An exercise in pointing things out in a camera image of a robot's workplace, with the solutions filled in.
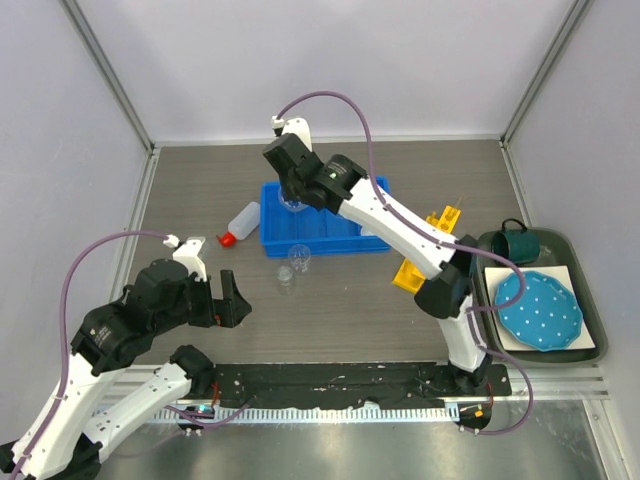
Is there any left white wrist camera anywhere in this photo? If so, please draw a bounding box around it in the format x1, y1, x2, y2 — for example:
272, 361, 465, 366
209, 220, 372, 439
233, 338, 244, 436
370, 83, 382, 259
163, 234, 208, 281

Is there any white square board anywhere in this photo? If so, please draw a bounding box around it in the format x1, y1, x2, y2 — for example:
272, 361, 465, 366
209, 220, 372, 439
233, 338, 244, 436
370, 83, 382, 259
483, 264, 598, 352

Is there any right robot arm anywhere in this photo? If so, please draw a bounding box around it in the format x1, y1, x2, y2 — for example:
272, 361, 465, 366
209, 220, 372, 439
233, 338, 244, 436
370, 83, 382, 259
262, 133, 491, 395

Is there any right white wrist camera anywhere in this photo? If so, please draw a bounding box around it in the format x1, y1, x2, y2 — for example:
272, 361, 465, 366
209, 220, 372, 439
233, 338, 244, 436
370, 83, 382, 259
271, 116, 313, 150

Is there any glass beaker with spout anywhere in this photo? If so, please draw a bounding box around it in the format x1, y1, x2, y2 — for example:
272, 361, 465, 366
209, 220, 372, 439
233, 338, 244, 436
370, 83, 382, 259
288, 243, 311, 273

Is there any yellow test tube rack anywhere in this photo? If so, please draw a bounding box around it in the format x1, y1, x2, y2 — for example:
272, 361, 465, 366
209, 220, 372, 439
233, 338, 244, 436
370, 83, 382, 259
392, 205, 461, 294

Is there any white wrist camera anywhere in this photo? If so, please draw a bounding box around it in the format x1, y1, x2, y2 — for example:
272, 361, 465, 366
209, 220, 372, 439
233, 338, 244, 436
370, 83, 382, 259
163, 234, 208, 281
271, 116, 313, 150

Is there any round glass flask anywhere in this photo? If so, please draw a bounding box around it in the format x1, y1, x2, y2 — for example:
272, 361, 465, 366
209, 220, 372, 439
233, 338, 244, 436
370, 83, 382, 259
278, 188, 307, 213

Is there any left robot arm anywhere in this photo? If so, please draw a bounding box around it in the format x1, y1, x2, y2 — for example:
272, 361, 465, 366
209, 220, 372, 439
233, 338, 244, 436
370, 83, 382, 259
1, 259, 252, 479

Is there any blue round plate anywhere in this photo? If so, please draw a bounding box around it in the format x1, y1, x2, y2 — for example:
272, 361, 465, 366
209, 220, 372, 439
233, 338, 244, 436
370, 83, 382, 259
493, 269, 586, 352

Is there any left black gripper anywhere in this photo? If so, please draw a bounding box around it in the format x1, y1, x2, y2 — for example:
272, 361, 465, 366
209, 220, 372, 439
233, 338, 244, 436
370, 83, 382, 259
155, 267, 252, 332

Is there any dark green tray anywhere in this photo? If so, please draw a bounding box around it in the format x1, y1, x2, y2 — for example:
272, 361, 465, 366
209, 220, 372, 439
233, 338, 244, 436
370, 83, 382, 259
472, 227, 610, 369

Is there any white slotted cable duct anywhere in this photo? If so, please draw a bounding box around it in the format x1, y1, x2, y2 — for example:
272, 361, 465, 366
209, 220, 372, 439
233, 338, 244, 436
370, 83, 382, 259
143, 402, 459, 425

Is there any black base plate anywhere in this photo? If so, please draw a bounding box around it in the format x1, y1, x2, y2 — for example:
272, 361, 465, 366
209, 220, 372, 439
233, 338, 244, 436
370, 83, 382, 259
184, 362, 512, 410

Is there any white squeeze bottle red cap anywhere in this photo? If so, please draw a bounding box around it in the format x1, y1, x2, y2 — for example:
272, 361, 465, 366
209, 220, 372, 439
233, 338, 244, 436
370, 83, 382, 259
217, 201, 261, 248

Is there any small glass bottle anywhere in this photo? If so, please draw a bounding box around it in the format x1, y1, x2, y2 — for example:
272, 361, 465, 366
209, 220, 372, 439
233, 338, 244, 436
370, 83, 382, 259
276, 265, 296, 295

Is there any blue plastic divided bin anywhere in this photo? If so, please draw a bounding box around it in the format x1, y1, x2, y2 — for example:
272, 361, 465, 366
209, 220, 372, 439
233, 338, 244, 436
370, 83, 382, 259
259, 182, 391, 258

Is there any teal object with black cord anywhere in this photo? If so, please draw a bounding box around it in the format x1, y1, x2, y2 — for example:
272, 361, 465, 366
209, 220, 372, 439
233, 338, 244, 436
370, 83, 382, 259
490, 218, 541, 265

